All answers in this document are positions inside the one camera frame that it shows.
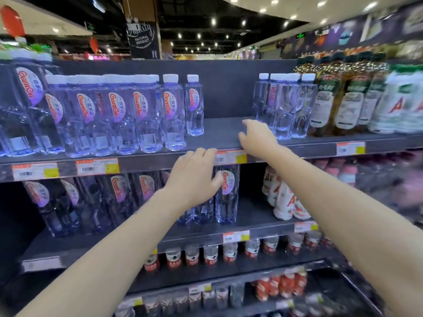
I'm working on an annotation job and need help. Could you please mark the person's left hand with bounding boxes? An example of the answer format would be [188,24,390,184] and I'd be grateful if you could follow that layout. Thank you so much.
[163,147,225,212]

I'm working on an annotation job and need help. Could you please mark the purple wall mural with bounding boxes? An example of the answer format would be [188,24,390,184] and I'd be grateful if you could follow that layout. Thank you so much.
[281,1,423,60]

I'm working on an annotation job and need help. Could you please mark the person's left forearm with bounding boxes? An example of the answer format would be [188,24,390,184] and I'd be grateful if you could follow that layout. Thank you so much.
[16,188,199,317]

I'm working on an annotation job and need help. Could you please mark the group of small water bottles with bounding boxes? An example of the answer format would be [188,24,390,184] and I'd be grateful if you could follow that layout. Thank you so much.
[45,74,164,158]

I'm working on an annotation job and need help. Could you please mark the dark grey metal shelf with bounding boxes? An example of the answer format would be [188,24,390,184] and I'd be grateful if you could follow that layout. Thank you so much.
[0,58,423,317]

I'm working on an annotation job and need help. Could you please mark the black chalkboard sign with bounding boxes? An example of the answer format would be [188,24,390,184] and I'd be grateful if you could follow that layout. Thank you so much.
[126,21,159,60]

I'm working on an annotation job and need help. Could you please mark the brown square pillar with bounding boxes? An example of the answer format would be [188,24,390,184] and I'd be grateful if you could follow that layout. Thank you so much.
[122,0,163,60]

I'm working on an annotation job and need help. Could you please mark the person's right forearm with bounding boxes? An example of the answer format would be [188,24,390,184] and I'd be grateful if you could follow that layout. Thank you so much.
[264,147,423,317]

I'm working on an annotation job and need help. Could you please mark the distant store displays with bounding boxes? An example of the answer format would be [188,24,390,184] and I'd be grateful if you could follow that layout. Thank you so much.
[59,51,262,60]

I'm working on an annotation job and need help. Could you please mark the row of yellow green bottles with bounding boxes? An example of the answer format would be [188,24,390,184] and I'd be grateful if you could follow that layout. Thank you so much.
[0,36,53,62]

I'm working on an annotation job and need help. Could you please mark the row of red label bottles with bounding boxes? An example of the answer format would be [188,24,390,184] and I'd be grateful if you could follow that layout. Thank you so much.
[144,230,334,273]

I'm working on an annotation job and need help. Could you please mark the person's right hand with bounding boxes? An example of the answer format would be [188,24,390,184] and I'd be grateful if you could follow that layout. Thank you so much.
[238,119,282,159]

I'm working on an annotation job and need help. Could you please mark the medium red paper lantern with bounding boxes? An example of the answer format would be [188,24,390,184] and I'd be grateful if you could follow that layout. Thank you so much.
[0,5,26,38]

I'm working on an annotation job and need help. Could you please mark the large clear water bottle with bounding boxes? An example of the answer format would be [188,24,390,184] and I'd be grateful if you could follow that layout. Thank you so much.
[13,51,66,155]
[0,57,44,157]

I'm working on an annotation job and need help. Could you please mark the group of red packaged bottles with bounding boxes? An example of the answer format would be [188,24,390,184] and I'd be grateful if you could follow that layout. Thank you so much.
[254,270,308,302]

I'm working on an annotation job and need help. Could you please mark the group of large water bottles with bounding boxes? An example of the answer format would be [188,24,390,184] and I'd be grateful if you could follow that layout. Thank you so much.
[23,164,241,238]
[252,73,319,141]

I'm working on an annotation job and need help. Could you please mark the group of maroon label bottles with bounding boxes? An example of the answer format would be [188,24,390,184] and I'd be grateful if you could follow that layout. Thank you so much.
[358,154,423,225]

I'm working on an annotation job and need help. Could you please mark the group of recessed ceiling lights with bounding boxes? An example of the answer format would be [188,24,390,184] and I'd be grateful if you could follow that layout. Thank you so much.
[49,0,379,52]

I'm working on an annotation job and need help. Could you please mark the row of clear plastic bottles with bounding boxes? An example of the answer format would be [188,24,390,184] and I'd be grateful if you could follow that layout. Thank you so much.
[114,283,246,317]

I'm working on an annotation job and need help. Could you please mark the group of white pink bottles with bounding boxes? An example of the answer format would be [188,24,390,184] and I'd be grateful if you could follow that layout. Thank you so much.
[262,157,361,221]

